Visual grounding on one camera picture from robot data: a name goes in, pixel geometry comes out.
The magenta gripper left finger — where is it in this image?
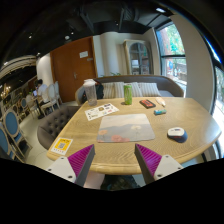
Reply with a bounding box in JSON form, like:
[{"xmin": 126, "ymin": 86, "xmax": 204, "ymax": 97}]
[{"xmin": 47, "ymin": 145, "xmax": 95, "ymax": 186}]

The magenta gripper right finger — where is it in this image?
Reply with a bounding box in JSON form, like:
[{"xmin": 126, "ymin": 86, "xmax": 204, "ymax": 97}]
[{"xmin": 134, "ymin": 144, "xmax": 182, "ymax": 184}]

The floral mouse pad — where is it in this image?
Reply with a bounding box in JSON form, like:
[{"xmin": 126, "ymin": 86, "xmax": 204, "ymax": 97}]
[{"xmin": 97, "ymin": 114, "xmax": 155, "ymax": 143}]

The yellow QR code sticker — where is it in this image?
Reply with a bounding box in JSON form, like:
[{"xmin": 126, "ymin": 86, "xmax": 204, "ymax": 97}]
[{"xmin": 51, "ymin": 138, "xmax": 73, "ymax": 155}]

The grey tufted sofa bench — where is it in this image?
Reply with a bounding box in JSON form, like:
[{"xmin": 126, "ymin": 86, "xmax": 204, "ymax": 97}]
[{"xmin": 37, "ymin": 106, "xmax": 79, "ymax": 150}]

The small blue green eraser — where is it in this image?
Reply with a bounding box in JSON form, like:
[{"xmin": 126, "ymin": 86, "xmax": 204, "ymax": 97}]
[{"xmin": 154, "ymin": 110, "xmax": 167, "ymax": 115}]

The white sticker menu sheet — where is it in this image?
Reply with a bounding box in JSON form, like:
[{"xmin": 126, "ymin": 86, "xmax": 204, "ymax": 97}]
[{"xmin": 85, "ymin": 103, "xmax": 118, "ymax": 121}]

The black and red card box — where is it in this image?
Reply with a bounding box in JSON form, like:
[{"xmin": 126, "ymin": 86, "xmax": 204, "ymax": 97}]
[{"xmin": 139, "ymin": 99, "xmax": 155, "ymax": 109}]

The white folded tissue packet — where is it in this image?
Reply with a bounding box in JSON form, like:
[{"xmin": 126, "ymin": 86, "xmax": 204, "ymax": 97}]
[{"xmin": 156, "ymin": 97, "xmax": 166, "ymax": 107}]

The striped cushion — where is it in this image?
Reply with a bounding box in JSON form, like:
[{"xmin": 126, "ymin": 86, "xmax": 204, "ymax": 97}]
[{"xmin": 139, "ymin": 83, "xmax": 160, "ymax": 97}]

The blue upholstered chair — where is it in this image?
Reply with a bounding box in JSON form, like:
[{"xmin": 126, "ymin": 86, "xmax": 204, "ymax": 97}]
[{"xmin": 3, "ymin": 109, "xmax": 32, "ymax": 157}]

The green drink can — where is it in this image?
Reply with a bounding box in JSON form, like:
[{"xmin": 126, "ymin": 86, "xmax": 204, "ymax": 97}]
[{"xmin": 124, "ymin": 84, "xmax": 132, "ymax": 105}]

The seated person white shirt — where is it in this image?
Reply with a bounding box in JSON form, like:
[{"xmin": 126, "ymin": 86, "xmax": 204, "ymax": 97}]
[{"xmin": 35, "ymin": 79, "xmax": 49, "ymax": 119}]

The clear plastic tumbler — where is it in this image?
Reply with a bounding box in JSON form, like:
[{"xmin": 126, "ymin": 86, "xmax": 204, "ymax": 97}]
[{"xmin": 83, "ymin": 79, "xmax": 97, "ymax": 106}]

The brown wooden door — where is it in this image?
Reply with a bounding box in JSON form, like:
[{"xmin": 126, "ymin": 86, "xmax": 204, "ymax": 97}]
[{"xmin": 50, "ymin": 37, "xmax": 97, "ymax": 102}]

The arched glass display cabinet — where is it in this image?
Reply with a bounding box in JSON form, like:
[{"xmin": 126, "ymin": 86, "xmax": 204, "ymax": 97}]
[{"xmin": 124, "ymin": 39, "xmax": 153, "ymax": 75}]

